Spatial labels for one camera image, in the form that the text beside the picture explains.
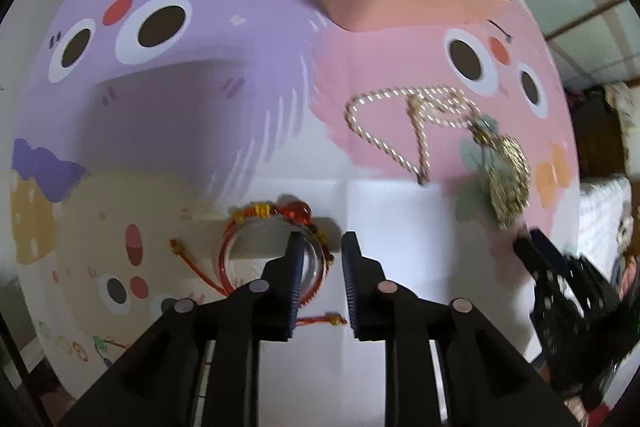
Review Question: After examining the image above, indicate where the white striped cloth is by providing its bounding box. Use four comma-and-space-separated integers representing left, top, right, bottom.
577, 176, 633, 269

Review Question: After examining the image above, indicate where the red string bracelet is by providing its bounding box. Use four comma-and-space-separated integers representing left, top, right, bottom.
170, 198, 349, 329

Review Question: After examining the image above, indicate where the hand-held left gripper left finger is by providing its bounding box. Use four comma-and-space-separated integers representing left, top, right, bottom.
60, 232, 306, 427

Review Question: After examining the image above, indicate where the clear plastic bangle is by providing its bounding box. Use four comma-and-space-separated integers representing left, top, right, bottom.
219, 227, 331, 305

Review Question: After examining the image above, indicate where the cartoon printed tablecloth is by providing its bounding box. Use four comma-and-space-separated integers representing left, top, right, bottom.
10, 0, 585, 427

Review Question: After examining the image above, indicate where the light crumpled cloth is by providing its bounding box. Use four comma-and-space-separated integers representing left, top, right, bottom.
604, 82, 640, 135

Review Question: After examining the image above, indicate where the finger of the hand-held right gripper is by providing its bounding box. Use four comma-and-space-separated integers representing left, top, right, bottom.
515, 229, 566, 280

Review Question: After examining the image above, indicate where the gold leaf pendant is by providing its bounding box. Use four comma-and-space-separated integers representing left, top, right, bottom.
469, 116, 532, 229

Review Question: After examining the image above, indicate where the long pearl necklace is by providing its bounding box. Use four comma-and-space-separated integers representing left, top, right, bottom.
345, 84, 482, 186

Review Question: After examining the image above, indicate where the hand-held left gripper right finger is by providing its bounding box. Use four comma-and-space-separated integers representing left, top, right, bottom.
342, 232, 576, 427

